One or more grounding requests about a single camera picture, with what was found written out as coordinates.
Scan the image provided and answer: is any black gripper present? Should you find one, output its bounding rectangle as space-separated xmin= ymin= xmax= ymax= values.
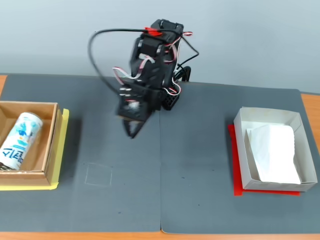
xmin=117 ymin=81 xmax=162 ymax=140

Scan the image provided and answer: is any white blue drink can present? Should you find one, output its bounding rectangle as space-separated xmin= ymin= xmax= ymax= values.
xmin=0 ymin=111 xmax=44 ymax=171

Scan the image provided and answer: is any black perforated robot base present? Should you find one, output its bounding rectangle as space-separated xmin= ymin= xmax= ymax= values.
xmin=159 ymin=83 xmax=181 ymax=112

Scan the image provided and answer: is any brown cardboard box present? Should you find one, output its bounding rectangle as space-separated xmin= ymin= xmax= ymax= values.
xmin=0 ymin=101 xmax=63 ymax=187

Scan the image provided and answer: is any white cardboard box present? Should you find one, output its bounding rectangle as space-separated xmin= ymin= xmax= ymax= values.
xmin=233 ymin=106 xmax=318 ymax=193

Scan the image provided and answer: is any grey textured table mat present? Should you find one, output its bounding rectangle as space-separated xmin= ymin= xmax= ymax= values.
xmin=0 ymin=73 xmax=163 ymax=234
xmin=159 ymin=81 xmax=320 ymax=235

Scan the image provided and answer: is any red tape strip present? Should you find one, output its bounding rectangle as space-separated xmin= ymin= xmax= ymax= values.
xmin=144 ymin=26 xmax=163 ymax=36

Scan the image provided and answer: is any red paper sheet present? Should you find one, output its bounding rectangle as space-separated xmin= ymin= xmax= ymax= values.
xmin=227 ymin=124 xmax=301 ymax=198

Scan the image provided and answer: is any white crumpled paper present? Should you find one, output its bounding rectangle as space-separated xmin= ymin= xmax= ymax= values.
xmin=245 ymin=124 xmax=302 ymax=185

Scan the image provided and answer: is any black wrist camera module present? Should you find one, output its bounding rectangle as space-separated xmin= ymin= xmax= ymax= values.
xmin=114 ymin=96 xmax=149 ymax=123

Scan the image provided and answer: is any red white servo wire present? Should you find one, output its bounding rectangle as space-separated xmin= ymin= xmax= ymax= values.
xmin=112 ymin=66 xmax=135 ymax=81

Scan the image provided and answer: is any black power cable bundle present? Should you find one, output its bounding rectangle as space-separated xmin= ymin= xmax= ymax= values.
xmin=174 ymin=63 xmax=193 ymax=83

